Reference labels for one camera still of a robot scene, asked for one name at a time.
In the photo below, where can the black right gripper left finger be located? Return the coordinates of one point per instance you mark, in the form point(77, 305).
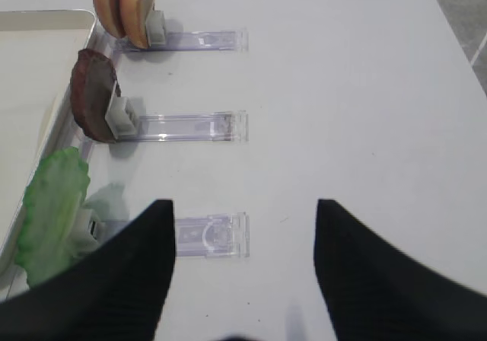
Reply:
point(116, 293)

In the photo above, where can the clear bun holder rail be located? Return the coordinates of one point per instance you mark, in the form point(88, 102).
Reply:
point(162, 40)

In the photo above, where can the clear patty holder rail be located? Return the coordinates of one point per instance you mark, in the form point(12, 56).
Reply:
point(127, 126)

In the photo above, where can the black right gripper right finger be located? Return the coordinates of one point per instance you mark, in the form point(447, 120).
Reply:
point(373, 291)

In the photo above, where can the sesame bun top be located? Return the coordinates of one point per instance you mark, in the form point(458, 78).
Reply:
point(108, 14)

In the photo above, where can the standing brown meat patty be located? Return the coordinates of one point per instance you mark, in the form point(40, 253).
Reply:
point(92, 83)

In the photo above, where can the clear lettuce holder rail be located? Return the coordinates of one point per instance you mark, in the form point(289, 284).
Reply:
point(224, 235)

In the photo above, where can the white rectangular tray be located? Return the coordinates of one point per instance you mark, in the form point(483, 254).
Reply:
point(38, 52)

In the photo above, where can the standing green lettuce leaf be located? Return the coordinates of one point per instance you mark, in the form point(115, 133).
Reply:
point(51, 201)

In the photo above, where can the plain bun slice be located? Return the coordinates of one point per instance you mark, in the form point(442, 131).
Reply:
point(133, 15)

